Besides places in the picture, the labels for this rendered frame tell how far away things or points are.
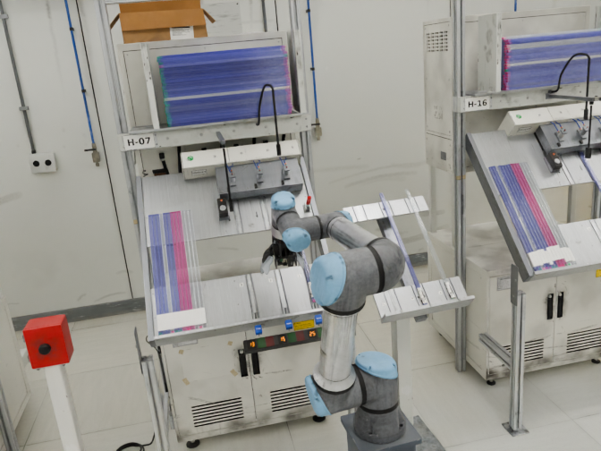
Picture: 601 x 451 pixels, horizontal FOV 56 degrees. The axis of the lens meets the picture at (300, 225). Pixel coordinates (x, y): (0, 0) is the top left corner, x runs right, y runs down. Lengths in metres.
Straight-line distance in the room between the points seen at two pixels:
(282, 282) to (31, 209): 2.28
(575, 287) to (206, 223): 1.74
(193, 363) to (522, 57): 1.91
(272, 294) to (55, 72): 2.28
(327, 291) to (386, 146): 2.88
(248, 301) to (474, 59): 1.53
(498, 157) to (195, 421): 1.75
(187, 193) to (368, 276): 1.20
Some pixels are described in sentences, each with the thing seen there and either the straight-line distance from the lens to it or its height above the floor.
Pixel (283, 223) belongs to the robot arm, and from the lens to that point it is 1.67.
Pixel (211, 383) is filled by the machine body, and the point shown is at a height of 0.32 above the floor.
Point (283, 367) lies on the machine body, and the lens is 2.51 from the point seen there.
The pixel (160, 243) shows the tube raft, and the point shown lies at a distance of 2.20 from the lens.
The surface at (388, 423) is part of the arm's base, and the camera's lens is 1.70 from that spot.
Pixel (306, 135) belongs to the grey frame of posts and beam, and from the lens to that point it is 2.42.
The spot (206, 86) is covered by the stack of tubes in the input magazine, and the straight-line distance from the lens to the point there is 2.28.
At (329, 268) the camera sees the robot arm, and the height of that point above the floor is 1.15.
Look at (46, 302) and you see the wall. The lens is 4.21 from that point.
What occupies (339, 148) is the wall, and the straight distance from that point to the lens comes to 3.97.
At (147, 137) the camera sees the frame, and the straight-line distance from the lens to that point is 2.33.
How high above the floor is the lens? 1.62
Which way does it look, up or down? 17 degrees down
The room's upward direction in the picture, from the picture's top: 5 degrees counter-clockwise
